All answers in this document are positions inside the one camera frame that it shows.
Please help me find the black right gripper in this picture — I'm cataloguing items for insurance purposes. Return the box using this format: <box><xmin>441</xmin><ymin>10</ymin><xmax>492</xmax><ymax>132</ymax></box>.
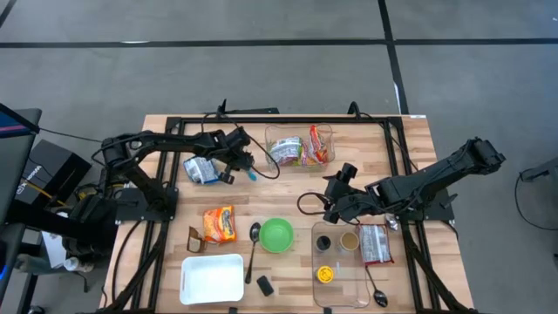
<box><xmin>323</xmin><ymin>178</ymin><xmax>373</xmax><ymax>224</ymax></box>

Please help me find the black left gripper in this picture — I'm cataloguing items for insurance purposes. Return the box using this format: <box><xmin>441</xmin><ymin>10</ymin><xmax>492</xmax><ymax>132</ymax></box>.
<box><xmin>215</xmin><ymin>125</ymin><xmax>257</xmax><ymax>186</ymax></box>

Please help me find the tan lid seasoning jar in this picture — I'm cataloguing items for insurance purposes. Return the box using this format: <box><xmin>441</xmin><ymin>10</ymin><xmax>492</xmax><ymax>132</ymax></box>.
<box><xmin>338</xmin><ymin>231</ymin><xmax>360</xmax><ymax>253</ymax></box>

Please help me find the blue noodle packet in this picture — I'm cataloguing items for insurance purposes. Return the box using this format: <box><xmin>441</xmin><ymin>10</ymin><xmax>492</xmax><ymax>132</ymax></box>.
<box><xmin>182</xmin><ymin>155</ymin><xmax>222</xmax><ymax>185</ymax></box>

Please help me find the pink ramen noodle packet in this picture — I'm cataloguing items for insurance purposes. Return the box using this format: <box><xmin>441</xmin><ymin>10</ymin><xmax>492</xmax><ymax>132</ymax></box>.
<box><xmin>358</xmin><ymin>223</ymin><xmax>395</xmax><ymax>266</ymax></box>
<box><xmin>269</xmin><ymin>135</ymin><xmax>305</xmax><ymax>167</ymax></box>

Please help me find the yellow lid seasoning jar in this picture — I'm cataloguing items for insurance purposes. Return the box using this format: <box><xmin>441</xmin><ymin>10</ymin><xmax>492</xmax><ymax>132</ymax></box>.
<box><xmin>316</xmin><ymin>265</ymin><xmax>336</xmax><ymax>284</ymax></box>

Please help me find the pile of snack packets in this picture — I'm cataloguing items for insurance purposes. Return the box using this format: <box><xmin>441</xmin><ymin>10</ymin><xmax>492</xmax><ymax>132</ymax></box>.
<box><xmin>308</xmin><ymin>125</ymin><xmax>329</xmax><ymax>166</ymax></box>

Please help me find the short clear plastic bin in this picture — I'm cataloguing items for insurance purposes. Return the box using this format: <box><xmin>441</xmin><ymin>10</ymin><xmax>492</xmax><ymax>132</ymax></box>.
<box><xmin>264</xmin><ymin>123</ymin><xmax>337</xmax><ymax>174</ymax></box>

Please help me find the dark metal spoon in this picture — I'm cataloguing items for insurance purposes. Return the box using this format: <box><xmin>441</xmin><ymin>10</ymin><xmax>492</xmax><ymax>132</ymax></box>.
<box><xmin>364</xmin><ymin>264</ymin><xmax>390</xmax><ymax>308</ymax></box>
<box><xmin>243</xmin><ymin>222</ymin><xmax>262</xmax><ymax>285</ymax></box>

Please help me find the long clear plastic bin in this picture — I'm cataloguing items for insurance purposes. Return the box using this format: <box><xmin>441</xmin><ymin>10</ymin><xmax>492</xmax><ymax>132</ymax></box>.
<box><xmin>310</xmin><ymin>221</ymin><xmax>372</xmax><ymax>310</ymax></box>

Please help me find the green plastic bowl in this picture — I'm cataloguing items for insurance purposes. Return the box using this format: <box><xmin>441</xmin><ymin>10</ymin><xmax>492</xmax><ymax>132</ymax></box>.
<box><xmin>258</xmin><ymin>217</ymin><xmax>296</xmax><ymax>255</ymax></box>

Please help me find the brown paper pouch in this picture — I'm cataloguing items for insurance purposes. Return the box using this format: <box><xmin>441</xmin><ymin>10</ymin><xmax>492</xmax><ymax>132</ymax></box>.
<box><xmin>187</xmin><ymin>226</ymin><xmax>208</xmax><ymax>255</ymax></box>

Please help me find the dark green tin box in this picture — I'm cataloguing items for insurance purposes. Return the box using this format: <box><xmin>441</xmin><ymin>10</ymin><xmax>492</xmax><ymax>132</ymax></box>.
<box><xmin>255</xmin><ymin>274</ymin><xmax>276</xmax><ymax>297</ymax></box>

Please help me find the white plastic bin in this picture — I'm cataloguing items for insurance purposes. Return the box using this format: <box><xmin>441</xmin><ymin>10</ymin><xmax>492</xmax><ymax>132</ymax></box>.
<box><xmin>179</xmin><ymin>253</ymin><xmax>246</xmax><ymax>306</ymax></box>

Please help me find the black printed box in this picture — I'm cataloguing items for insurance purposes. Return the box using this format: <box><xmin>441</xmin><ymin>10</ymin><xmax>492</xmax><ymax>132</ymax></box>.
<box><xmin>15</xmin><ymin>138</ymin><xmax>93</xmax><ymax>206</ymax></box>

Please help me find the white paper sheet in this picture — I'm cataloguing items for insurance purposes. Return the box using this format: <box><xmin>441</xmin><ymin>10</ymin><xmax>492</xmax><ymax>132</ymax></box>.
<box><xmin>41</xmin><ymin>230</ymin><xmax>67</xmax><ymax>270</ymax></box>

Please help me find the grey furniture leg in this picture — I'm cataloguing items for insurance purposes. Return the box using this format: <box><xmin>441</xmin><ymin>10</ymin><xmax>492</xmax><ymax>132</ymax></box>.
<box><xmin>518</xmin><ymin>155</ymin><xmax>558</xmax><ymax>183</ymax></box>

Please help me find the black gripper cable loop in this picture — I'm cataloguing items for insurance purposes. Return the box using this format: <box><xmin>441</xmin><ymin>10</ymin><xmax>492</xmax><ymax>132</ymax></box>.
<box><xmin>296</xmin><ymin>191</ymin><xmax>332</xmax><ymax>217</ymax></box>
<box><xmin>200</xmin><ymin>111</ymin><xmax>282</xmax><ymax>181</ymax></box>

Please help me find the thin black cable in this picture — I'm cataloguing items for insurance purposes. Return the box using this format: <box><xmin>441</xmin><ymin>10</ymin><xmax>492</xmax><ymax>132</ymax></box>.
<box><xmin>37</xmin><ymin>126</ymin><xmax>105</xmax><ymax>145</ymax></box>

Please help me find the black floor cable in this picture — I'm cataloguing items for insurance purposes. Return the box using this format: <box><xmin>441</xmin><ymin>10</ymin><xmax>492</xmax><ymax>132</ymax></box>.
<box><xmin>514</xmin><ymin>172</ymin><xmax>558</xmax><ymax>232</ymax></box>

